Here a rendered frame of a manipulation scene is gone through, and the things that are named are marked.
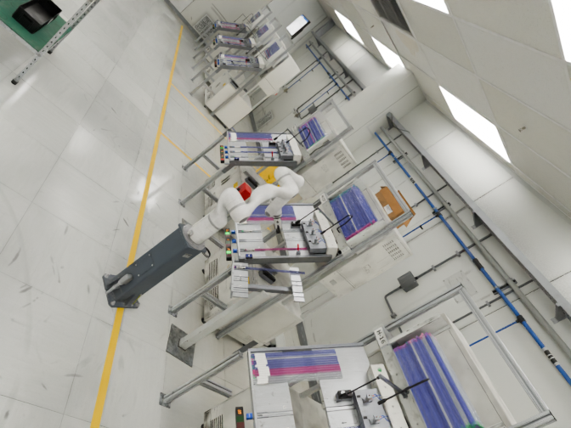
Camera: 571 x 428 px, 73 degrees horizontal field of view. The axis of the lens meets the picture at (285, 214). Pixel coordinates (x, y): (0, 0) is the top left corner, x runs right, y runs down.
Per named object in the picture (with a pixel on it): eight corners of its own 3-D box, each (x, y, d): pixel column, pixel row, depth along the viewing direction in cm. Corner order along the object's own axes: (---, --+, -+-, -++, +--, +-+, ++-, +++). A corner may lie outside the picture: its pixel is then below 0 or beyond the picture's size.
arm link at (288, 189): (222, 206, 244) (234, 228, 241) (224, 199, 233) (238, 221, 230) (285, 177, 265) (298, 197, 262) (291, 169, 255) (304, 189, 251)
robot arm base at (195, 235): (188, 247, 237) (210, 230, 233) (178, 222, 246) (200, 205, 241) (207, 252, 254) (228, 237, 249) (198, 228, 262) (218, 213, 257)
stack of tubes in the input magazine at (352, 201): (345, 239, 293) (375, 220, 285) (329, 200, 332) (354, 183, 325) (353, 248, 300) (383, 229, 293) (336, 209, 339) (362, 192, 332)
